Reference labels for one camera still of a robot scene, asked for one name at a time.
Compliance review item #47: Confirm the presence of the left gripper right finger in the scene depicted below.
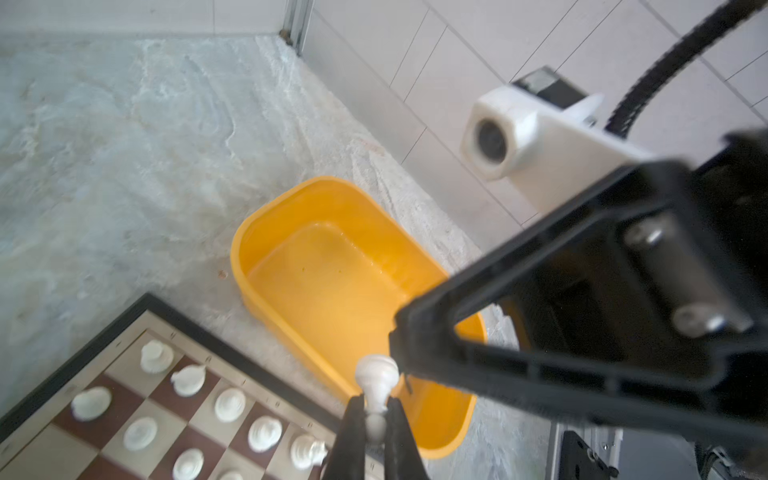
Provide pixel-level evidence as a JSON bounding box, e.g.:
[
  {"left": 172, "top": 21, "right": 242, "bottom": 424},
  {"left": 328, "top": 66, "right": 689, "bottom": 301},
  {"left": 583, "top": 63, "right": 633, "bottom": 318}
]
[{"left": 384, "top": 397, "right": 429, "bottom": 480}]

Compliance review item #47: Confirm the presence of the yellow plastic bowl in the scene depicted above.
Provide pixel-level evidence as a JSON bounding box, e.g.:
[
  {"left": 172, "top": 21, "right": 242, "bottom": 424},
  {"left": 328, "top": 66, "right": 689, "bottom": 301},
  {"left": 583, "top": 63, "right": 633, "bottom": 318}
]
[{"left": 230, "top": 176, "right": 488, "bottom": 461}]

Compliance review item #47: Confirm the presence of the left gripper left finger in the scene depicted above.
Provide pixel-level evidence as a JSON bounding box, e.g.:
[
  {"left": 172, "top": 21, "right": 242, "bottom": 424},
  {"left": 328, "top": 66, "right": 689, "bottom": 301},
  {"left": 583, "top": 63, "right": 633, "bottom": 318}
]
[{"left": 322, "top": 395, "right": 366, "bottom": 480}]

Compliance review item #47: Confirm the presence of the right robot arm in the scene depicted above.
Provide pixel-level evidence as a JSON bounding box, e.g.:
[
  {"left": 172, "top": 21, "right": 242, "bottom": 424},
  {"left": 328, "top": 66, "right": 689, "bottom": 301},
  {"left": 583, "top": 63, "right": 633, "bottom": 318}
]
[{"left": 390, "top": 1, "right": 767, "bottom": 456}]

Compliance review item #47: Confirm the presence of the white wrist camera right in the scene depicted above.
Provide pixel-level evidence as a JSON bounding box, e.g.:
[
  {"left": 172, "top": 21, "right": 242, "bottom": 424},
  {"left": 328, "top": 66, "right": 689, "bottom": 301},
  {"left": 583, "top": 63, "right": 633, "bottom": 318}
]
[{"left": 460, "top": 66, "right": 651, "bottom": 214}]

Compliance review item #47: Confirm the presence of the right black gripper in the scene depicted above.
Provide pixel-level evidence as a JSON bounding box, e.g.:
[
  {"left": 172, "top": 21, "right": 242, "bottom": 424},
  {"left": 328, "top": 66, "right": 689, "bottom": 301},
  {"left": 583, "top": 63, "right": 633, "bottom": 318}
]
[{"left": 389, "top": 130, "right": 767, "bottom": 447}]

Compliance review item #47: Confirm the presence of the white chess pawn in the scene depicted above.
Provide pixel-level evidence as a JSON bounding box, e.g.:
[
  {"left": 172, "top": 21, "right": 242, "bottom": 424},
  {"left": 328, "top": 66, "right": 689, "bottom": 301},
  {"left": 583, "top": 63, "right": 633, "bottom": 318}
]
[{"left": 355, "top": 354, "right": 400, "bottom": 445}]

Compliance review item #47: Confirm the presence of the folding chess board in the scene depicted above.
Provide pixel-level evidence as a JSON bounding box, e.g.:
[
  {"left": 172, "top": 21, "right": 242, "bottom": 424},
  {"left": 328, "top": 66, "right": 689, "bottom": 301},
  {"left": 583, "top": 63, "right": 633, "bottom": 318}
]
[{"left": 0, "top": 292, "right": 385, "bottom": 480}]

